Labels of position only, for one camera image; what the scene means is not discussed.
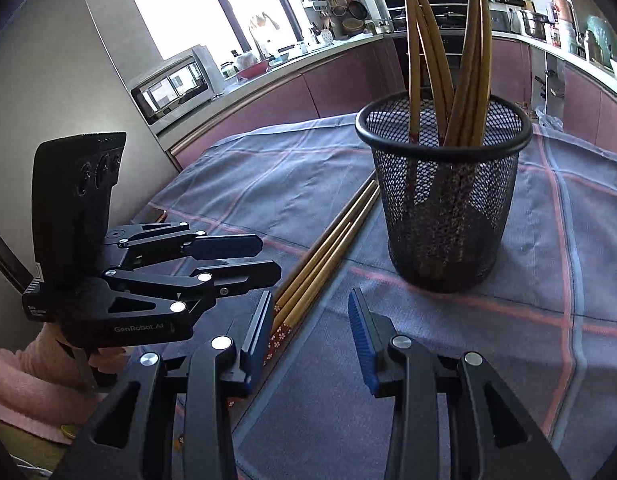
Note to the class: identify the kitchen window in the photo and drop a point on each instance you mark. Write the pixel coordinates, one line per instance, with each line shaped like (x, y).
(188, 0)

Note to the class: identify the steel flask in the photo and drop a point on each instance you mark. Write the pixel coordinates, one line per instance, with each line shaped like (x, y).
(590, 47)

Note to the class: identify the pink counter end cabinet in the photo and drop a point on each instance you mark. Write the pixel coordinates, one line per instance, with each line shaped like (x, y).
(598, 105)

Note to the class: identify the person's left hand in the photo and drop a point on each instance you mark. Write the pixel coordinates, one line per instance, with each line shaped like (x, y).
(108, 360)

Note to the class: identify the white countertop oven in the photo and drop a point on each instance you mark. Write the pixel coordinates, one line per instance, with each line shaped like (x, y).
(173, 87)

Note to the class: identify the long pink base cabinet run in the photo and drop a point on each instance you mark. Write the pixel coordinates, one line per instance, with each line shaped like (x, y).
(313, 90)

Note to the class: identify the spotted white cup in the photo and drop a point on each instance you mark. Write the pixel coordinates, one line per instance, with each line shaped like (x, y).
(326, 36)

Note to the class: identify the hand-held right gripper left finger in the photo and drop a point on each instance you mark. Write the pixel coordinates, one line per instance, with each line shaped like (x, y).
(256, 345)

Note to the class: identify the wooden chopstick red patterned end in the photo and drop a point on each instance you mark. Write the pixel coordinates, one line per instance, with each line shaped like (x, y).
(333, 246)
(328, 236)
(333, 264)
(161, 217)

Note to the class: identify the bundle of wooden chopsticks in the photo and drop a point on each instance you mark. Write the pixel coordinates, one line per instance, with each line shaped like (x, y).
(413, 60)

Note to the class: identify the pink bowl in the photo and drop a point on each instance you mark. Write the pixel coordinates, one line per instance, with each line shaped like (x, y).
(253, 68)

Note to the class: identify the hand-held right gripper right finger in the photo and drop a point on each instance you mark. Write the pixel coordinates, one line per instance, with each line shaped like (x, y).
(363, 345)

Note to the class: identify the yellow green cloth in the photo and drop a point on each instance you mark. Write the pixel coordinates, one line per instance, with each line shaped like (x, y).
(23, 455)

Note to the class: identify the green kitchen appliance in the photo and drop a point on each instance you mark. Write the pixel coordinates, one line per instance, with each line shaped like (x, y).
(605, 40)

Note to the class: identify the black mesh utensil holder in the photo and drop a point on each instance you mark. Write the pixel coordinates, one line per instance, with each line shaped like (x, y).
(448, 240)

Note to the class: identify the white plastic bag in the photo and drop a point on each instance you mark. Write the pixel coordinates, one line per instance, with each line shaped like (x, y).
(548, 120)

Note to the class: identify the steel kettle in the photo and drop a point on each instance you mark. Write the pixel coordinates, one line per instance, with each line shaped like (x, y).
(381, 26)

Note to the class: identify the checked blue tablecloth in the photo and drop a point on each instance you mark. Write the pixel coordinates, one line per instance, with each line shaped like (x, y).
(313, 435)

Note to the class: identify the narrow pink base cabinet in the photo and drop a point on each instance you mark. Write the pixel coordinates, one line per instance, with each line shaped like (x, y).
(510, 70)

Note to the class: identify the hanging black pan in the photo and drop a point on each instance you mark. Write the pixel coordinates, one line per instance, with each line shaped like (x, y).
(358, 8)

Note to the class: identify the woven basket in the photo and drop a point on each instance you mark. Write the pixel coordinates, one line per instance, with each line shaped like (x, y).
(353, 25)

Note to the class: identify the white bottle red label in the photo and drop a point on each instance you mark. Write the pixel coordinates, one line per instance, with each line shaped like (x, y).
(556, 35)

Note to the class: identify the built-in black oven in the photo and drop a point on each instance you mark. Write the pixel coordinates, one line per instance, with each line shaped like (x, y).
(451, 50)

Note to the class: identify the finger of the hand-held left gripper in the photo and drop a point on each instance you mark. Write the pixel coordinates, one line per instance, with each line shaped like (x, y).
(248, 275)
(223, 246)

